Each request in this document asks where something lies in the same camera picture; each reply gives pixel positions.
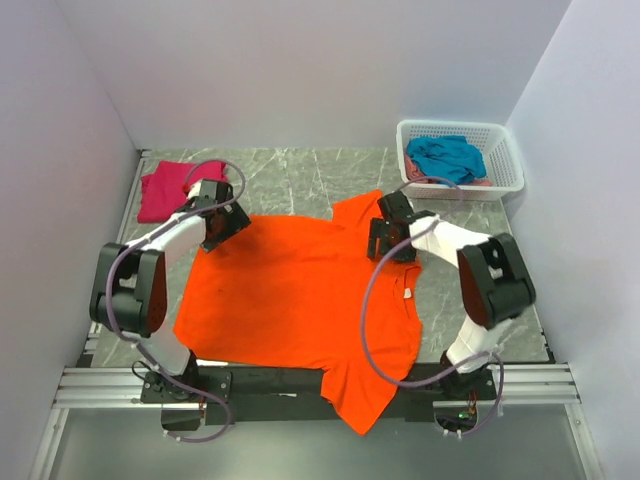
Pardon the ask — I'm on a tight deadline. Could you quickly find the black base bar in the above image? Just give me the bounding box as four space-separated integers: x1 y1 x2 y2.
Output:
140 365 498 431

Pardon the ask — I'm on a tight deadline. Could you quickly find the white plastic basket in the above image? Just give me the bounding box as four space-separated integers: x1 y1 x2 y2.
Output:
396 119 525 201

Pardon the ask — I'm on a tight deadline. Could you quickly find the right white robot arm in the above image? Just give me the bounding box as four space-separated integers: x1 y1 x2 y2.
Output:
360 191 536 399

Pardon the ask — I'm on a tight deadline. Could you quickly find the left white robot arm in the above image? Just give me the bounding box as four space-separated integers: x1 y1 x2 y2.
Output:
89 179 250 402

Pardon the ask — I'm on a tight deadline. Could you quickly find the folded magenta t shirt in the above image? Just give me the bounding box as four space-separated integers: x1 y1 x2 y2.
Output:
137 160 227 224

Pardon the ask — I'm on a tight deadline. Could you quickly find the orange t shirt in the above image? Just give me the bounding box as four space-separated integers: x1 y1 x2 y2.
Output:
174 190 422 434

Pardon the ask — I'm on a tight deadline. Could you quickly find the pink t shirt in basket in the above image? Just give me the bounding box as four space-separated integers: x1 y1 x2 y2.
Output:
404 154 493 187

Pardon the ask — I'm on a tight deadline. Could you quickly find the blue t shirt in basket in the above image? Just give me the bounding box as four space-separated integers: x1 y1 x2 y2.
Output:
404 135 487 185

